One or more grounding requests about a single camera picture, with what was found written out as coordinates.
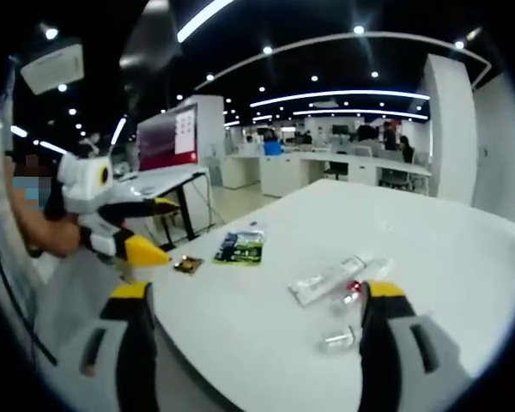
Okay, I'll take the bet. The small red-capped skincare bottle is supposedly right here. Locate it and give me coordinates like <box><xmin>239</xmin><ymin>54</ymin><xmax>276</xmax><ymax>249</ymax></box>
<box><xmin>344</xmin><ymin>280</ymin><xmax>365</xmax><ymax>302</ymax></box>

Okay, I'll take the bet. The white desk with black legs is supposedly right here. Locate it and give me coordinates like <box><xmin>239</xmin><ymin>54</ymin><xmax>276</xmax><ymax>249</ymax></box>
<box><xmin>118</xmin><ymin>166</ymin><xmax>214</xmax><ymax>253</ymax></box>

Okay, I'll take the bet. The white ceiling air conditioner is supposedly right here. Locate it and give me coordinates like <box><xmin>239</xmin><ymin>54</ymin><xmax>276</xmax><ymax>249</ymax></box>
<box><xmin>19</xmin><ymin>37</ymin><xmax>86</xmax><ymax>96</ymax></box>

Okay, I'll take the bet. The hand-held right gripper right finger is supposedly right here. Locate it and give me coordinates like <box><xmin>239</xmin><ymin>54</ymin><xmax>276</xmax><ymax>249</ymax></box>
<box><xmin>358</xmin><ymin>279</ymin><xmax>476</xmax><ymax>412</ymax></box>

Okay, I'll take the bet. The large red display screen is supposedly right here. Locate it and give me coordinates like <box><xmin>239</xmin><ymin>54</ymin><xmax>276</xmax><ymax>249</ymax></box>
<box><xmin>136</xmin><ymin>101</ymin><xmax>199</xmax><ymax>173</ymax></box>

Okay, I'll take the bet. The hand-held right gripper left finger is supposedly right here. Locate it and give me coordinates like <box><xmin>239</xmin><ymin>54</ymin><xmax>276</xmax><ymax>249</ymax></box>
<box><xmin>58</xmin><ymin>281</ymin><xmax>161</xmax><ymax>412</ymax></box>

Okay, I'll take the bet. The white skincare tube box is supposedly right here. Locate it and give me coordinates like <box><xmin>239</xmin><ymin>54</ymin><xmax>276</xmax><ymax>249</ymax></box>
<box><xmin>288</xmin><ymin>254</ymin><xmax>373</xmax><ymax>307</ymax></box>

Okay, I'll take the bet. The green printed packet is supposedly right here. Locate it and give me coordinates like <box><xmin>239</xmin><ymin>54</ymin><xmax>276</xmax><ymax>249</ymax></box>
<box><xmin>213</xmin><ymin>230</ymin><xmax>268</xmax><ymax>268</ymax></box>

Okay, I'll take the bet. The clear skincare bottle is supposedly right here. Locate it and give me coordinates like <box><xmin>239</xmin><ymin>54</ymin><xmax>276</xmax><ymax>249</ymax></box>
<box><xmin>316</xmin><ymin>324</ymin><xmax>358</xmax><ymax>355</ymax></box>

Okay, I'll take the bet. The black office chair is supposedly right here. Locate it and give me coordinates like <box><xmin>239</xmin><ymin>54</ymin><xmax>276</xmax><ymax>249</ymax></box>
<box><xmin>324</xmin><ymin>159</ymin><xmax>349</xmax><ymax>182</ymax></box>

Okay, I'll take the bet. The small brown gold packet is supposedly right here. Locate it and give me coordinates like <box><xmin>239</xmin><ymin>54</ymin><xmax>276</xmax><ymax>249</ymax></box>
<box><xmin>173</xmin><ymin>256</ymin><xmax>204</xmax><ymax>276</ymax></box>

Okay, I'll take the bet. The black cable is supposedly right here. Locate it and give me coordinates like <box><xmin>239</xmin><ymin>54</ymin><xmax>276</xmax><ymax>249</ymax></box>
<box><xmin>0</xmin><ymin>182</ymin><xmax>59</xmax><ymax>367</ymax></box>

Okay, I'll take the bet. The person's white clothing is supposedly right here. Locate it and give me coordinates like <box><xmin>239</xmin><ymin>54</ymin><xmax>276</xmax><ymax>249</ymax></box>
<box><xmin>0</xmin><ymin>64</ymin><xmax>42</xmax><ymax>310</ymax></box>

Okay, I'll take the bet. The row of white office desks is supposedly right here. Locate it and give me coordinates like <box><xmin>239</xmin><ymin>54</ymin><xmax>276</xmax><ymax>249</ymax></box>
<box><xmin>221</xmin><ymin>148</ymin><xmax>433</xmax><ymax>199</ymax></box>

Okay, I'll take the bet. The person's left hand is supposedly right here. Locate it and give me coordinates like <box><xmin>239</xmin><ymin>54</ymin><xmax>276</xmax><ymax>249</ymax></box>
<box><xmin>38</xmin><ymin>214</ymin><xmax>82</xmax><ymax>259</ymax></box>

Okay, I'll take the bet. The curved ceiling rail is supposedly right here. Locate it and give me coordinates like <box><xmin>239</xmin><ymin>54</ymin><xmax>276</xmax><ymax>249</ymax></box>
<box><xmin>194</xmin><ymin>30</ymin><xmax>494</xmax><ymax>92</ymax></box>

